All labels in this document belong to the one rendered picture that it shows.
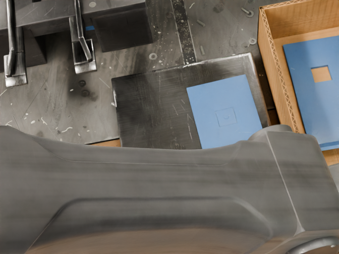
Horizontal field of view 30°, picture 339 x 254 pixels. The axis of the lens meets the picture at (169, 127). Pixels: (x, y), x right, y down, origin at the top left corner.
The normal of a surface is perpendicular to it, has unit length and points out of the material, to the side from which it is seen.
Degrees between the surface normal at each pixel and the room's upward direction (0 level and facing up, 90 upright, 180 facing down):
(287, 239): 87
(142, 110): 0
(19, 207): 38
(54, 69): 0
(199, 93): 0
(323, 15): 90
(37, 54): 90
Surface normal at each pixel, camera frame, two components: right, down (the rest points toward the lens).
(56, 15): -0.09, -0.43
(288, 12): 0.16, 0.88
